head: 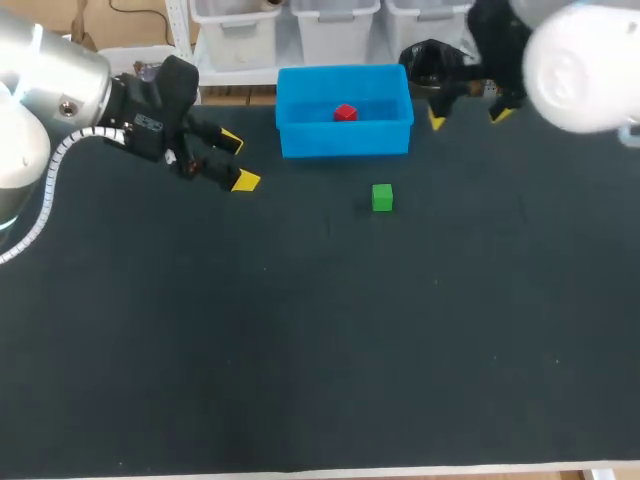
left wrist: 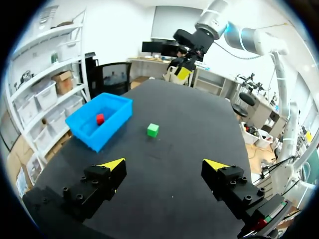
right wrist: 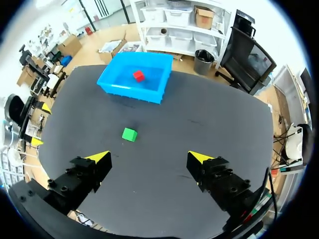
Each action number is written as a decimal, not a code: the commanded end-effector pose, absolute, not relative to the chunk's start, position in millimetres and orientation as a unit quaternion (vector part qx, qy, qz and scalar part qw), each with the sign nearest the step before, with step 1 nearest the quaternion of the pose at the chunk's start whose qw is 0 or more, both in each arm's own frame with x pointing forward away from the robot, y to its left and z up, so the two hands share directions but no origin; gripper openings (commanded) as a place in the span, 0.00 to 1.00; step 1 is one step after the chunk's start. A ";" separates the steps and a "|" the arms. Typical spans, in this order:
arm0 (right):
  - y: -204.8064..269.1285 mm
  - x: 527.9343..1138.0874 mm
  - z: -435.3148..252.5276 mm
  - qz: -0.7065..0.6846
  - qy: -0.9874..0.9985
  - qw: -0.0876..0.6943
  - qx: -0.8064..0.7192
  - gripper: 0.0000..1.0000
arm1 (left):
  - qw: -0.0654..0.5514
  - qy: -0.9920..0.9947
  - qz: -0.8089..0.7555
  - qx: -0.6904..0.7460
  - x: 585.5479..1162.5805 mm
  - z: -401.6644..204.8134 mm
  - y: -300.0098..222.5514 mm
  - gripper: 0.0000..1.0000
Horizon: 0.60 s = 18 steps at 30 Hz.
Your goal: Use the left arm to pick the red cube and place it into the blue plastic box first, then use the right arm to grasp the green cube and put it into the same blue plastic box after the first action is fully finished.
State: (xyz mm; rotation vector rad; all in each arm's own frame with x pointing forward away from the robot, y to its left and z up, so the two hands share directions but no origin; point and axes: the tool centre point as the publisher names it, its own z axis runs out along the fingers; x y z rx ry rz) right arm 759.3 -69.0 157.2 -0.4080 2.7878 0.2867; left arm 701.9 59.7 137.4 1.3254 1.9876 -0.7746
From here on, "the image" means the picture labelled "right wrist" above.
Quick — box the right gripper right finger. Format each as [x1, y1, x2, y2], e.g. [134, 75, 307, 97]
[186, 150, 253, 213]

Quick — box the blue plastic bin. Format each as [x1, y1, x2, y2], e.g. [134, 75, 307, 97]
[96, 52, 174, 105]

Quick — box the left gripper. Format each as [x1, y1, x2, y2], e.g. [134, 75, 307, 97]
[4, 94, 52, 147]

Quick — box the green cube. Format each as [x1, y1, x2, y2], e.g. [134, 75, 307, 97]
[122, 127, 138, 142]

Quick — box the red cube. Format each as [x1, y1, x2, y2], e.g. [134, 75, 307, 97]
[133, 70, 146, 83]

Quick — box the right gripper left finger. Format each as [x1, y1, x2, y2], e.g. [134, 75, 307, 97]
[42, 150, 113, 216]

